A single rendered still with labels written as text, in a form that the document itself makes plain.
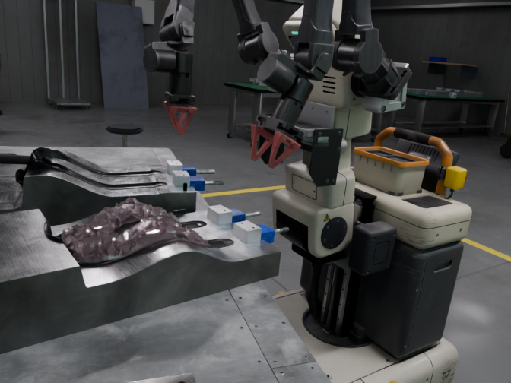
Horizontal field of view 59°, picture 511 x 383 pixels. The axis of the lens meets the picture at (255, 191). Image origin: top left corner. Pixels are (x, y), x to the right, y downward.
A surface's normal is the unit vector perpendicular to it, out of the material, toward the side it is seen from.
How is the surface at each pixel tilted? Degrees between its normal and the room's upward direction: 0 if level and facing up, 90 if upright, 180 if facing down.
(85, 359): 0
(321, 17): 82
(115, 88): 76
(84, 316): 90
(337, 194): 90
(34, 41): 90
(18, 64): 90
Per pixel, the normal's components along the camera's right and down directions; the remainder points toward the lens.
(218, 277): 0.59, 0.29
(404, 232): -0.84, 0.09
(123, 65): 0.55, 0.05
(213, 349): 0.08, -0.95
